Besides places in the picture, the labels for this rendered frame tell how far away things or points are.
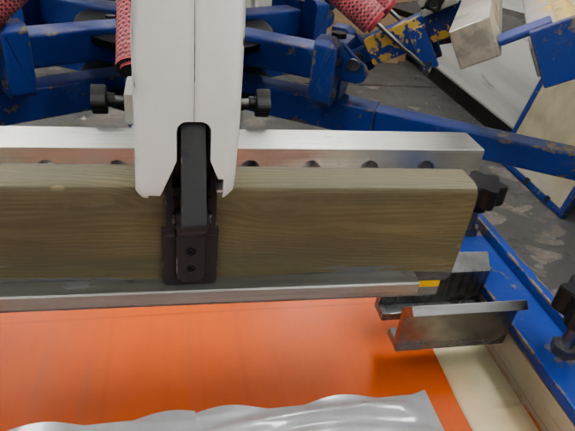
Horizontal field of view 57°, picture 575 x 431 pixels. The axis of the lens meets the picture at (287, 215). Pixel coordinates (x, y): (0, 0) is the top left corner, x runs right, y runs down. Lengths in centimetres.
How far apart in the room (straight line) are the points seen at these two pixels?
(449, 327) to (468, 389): 5
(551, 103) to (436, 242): 278
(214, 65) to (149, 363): 27
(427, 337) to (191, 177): 26
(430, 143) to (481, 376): 28
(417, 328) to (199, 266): 19
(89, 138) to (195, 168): 34
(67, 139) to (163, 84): 35
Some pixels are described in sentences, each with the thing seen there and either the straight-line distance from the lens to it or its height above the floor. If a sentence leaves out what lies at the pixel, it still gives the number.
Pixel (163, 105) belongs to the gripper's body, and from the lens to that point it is 24.
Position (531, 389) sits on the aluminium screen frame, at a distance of 47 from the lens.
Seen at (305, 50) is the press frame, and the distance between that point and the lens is 103.
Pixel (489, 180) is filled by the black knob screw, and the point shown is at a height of 106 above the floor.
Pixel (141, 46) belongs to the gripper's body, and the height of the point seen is 122.
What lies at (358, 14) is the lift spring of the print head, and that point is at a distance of 94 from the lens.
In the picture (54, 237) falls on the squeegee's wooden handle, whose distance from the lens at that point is 32.
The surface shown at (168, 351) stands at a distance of 46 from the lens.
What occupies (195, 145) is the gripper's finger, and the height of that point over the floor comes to 118.
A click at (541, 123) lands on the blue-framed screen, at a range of 314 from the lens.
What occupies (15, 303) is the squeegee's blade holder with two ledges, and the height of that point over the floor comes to 107.
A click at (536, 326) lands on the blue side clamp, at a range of 48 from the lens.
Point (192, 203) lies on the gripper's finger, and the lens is 25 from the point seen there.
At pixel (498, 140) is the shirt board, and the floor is 92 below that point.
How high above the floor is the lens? 129
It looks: 33 degrees down
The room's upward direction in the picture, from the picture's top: 7 degrees clockwise
